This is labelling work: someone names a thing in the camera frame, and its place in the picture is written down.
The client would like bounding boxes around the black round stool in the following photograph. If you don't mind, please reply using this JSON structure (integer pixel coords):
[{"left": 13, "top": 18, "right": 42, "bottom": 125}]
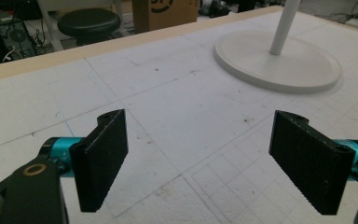
[{"left": 57, "top": 7, "right": 122, "bottom": 47}]

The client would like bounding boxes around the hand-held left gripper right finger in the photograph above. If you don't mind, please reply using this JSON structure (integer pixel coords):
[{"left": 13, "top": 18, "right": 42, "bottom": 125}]
[{"left": 268, "top": 109, "right": 358, "bottom": 216}]

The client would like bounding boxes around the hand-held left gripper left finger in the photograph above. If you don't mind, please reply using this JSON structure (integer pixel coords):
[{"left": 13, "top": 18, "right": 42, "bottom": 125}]
[{"left": 39, "top": 108, "right": 130, "bottom": 214}]

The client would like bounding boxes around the white round lamp stand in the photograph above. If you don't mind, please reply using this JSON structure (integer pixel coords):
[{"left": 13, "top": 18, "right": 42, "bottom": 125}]
[{"left": 213, "top": 0, "right": 343, "bottom": 95}]

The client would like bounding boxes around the white metal table leg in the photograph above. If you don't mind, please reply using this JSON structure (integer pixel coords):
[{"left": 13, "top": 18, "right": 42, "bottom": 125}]
[{"left": 36, "top": 0, "right": 64, "bottom": 52}]

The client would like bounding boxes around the brown cardboard box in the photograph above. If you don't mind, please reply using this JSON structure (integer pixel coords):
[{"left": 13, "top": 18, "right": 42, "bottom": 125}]
[{"left": 131, "top": 0, "right": 199, "bottom": 35}]

